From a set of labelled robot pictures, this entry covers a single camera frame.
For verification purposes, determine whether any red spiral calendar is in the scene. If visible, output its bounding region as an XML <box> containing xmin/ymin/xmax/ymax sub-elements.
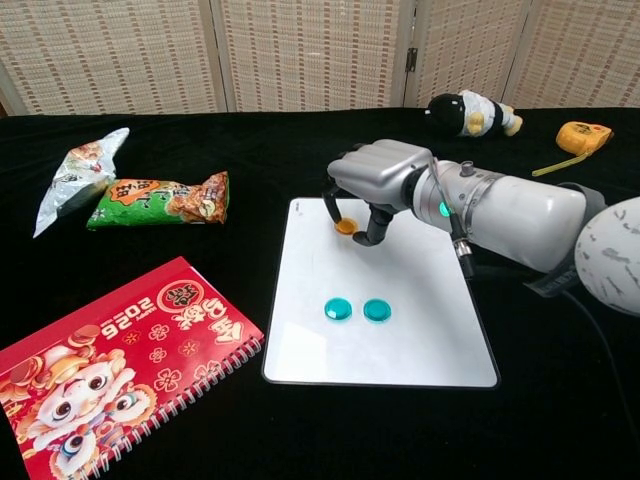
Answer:
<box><xmin>0</xmin><ymin>256</ymin><xmax>266</xmax><ymax>480</ymax></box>

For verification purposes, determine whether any green snack bag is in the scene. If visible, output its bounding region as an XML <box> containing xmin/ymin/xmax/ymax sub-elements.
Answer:
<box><xmin>85</xmin><ymin>170</ymin><xmax>230</xmax><ymax>231</ymax></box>

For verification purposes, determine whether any black tablecloth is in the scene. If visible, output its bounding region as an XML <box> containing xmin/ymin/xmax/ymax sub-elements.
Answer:
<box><xmin>0</xmin><ymin>107</ymin><xmax>640</xmax><ymax>480</ymax></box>

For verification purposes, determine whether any yellow tape measure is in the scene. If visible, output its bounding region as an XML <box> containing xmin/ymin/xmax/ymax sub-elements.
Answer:
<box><xmin>531</xmin><ymin>120</ymin><xmax>615</xmax><ymax>178</ymax></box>

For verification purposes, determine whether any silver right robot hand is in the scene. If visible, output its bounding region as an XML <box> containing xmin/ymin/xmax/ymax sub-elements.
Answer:
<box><xmin>322</xmin><ymin>138</ymin><xmax>436</xmax><ymax>249</ymax></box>

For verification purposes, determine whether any white magnetic board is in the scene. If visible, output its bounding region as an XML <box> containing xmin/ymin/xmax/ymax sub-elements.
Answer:
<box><xmin>261</xmin><ymin>197</ymin><xmax>502</xmax><ymax>389</ymax></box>

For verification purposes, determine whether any teal disc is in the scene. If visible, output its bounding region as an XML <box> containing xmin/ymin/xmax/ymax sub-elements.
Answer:
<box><xmin>323</xmin><ymin>297</ymin><xmax>354</xmax><ymax>321</ymax></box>
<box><xmin>363</xmin><ymin>298</ymin><xmax>393</xmax><ymax>323</ymax></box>

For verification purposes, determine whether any woven folding screen panel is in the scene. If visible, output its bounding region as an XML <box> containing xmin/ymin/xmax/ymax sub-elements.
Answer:
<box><xmin>404</xmin><ymin>0</ymin><xmax>532</xmax><ymax>109</ymax></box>
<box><xmin>209</xmin><ymin>0</ymin><xmax>417</xmax><ymax>113</ymax></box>
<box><xmin>502</xmin><ymin>0</ymin><xmax>640</xmax><ymax>110</ymax></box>
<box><xmin>0</xmin><ymin>0</ymin><xmax>224</xmax><ymax>117</ymax></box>

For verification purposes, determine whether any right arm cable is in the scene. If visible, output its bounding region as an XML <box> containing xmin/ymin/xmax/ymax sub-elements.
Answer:
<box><xmin>428</xmin><ymin>158</ymin><xmax>640</xmax><ymax>441</ymax></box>

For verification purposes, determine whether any black white plush toy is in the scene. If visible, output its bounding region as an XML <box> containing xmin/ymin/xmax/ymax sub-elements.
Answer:
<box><xmin>426</xmin><ymin>89</ymin><xmax>525</xmax><ymax>140</ymax></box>

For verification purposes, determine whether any silver snack bag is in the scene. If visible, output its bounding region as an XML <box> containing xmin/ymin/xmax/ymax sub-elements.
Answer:
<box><xmin>32</xmin><ymin>127</ymin><xmax>131</xmax><ymax>239</ymax></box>

